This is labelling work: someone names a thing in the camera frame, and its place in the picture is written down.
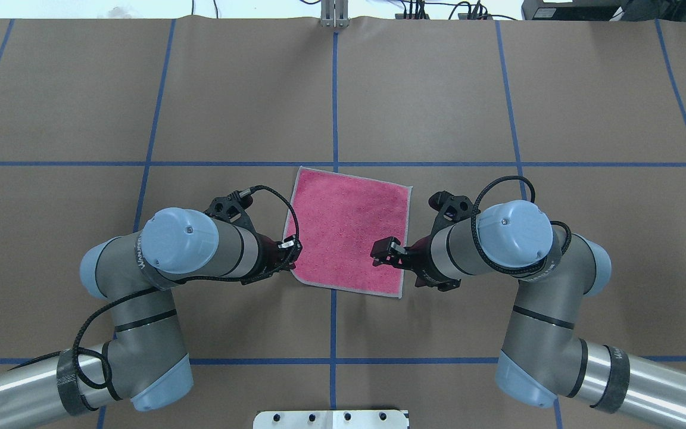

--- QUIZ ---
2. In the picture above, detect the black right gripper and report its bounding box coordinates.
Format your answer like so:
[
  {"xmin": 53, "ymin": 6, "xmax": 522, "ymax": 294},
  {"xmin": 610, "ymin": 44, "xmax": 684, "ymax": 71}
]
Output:
[{"xmin": 372, "ymin": 237, "xmax": 439, "ymax": 281}]

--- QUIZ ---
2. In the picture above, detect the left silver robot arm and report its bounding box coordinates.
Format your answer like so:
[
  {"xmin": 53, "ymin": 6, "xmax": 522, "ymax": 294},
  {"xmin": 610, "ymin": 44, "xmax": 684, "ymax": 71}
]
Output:
[{"xmin": 0, "ymin": 207, "xmax": 302, "ymax": 428}]

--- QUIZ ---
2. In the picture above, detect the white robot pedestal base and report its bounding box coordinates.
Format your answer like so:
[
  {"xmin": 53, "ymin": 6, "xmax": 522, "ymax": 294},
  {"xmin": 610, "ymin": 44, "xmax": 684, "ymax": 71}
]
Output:
[{"xmin": 252, "ymin": 409, "xmax": 411, "ymax": 428}]

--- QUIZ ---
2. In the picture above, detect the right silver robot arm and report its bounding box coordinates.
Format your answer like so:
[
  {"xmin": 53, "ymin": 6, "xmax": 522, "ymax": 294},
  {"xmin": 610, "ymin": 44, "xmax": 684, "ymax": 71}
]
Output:
[{"xmin": 370, "ymin": 192, "xmax": 686, "ymax": 428}]

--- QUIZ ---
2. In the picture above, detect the pink and grey towel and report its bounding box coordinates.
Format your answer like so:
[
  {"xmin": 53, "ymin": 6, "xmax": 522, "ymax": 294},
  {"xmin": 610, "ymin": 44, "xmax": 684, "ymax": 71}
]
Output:
[{"xmin": 284, "ymin": 166, "xmax": 411, "ymax": 299}]

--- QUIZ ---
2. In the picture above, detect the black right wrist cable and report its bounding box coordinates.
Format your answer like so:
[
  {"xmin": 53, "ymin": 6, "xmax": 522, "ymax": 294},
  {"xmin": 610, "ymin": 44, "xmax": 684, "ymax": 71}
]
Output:
[{"xmin": 472, "ymin": 176, "xmax": 572, "ymax": 276}]

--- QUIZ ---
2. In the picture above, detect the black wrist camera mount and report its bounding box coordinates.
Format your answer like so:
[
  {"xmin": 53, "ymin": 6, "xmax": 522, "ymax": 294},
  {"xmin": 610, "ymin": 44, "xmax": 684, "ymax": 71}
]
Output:
[
  {"xmin": 204, "ymin": 188, "xmax": 255, "ymax": 232},
  {"xmin": 428, "ymin": 191, "xmax": 473, "ymax": 231}
]

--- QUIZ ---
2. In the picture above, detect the aluminium frame post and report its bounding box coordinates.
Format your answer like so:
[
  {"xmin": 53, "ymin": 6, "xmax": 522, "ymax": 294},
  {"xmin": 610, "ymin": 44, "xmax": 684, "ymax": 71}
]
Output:
[{"xmin": 319, "ymin": 0, "xmax": 350, "ymax": 29}]

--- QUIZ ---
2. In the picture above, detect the black box with label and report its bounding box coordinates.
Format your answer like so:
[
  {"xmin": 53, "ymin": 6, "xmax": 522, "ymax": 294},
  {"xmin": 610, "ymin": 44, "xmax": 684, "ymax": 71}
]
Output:
[{"xmin": 520, "ymin": 1, "xmax": 622, "ymax": 21}]

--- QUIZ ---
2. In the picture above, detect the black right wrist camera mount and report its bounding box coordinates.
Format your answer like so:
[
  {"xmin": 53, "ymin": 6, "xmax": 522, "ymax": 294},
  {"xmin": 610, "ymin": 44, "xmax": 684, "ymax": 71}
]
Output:
[{"xmin": 428, "ymin": 191, "xmax": 473, "ymax": 231}]

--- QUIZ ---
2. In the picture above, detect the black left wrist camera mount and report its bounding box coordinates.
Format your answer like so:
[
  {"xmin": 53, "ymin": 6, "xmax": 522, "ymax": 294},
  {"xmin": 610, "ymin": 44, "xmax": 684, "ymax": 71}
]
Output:
[{"xmin": 204, "ymin": 188, "xmax": 255, "ymax": 232}]

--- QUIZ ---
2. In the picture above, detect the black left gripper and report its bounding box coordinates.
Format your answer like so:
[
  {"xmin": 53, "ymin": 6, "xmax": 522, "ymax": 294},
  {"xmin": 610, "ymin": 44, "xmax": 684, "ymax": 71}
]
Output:
[{"xmin": 254, "ymin": 234, "xmax": 303, "ymax": 275}]

